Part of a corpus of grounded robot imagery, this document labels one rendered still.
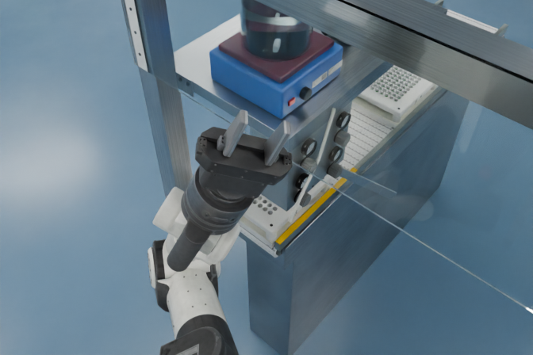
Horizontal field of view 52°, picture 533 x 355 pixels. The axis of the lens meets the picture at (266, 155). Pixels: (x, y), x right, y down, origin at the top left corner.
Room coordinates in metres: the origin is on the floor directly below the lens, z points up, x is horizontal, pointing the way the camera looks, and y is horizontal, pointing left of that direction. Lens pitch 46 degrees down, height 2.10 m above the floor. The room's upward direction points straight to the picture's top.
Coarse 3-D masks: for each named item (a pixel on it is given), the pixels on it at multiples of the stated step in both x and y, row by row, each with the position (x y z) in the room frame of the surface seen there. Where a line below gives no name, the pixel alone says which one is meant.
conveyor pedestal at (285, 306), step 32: (352, 224) 1.16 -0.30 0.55; (384, 224) 1.37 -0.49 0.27; (256, 256) 1.01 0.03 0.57; (320, 256) 1.02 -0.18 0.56; (352, 256) 1.19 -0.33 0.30; (256, 288) 1.01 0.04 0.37; (288, 288) 0.92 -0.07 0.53; (320, 288) 1.04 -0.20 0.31; (256, 320) 1.01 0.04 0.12; (288, 320) 0.91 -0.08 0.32; (320, 320) 1.07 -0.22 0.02; (288, 352) 0.91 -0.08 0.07
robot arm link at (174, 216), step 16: (176, 192) 0.52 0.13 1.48; (160, 208) 0.49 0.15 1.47; (176, 208) 0.50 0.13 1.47; (160, 224) 0.48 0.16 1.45; (176, 224) 0.48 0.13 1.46; (192, 224) 0.45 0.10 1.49; (192, 240) 0.43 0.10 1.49; (208, 240) 0.46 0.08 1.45; (176, 256) 0.44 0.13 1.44; (192, 256) 0.43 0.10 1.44
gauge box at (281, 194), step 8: (296, 168) 0.77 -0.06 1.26; (288, 176) 0.75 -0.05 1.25; (296, 176) 0.77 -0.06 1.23; (280, 184) 0.77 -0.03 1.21; (288, 184) 0.76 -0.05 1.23; (312, 184) 0.82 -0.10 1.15; (264, 192) 0.80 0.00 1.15; (272, 192) 0.78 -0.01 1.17; (280, 192) 0.77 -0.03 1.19; (288, 192) 0.76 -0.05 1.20; (296, 192) 0.78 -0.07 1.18; (272, 200) 0.78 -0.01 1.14; (280, 200) 0.77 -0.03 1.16; (288, 200) 0.76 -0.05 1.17; (288, 208) 0.76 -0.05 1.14
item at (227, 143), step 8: (240, 112) 0.47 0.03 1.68; (240, 120) 0.46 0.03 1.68; (232, 128) 0.47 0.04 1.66; (240, 128) 0.46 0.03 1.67; (224, 136) 0.48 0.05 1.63; (232, 136) 0.46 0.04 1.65; (240, 136) 0.46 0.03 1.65; (224, 144) 0.47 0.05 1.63; (232, 144) 0.46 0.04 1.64; (224, 152) 0.46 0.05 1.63
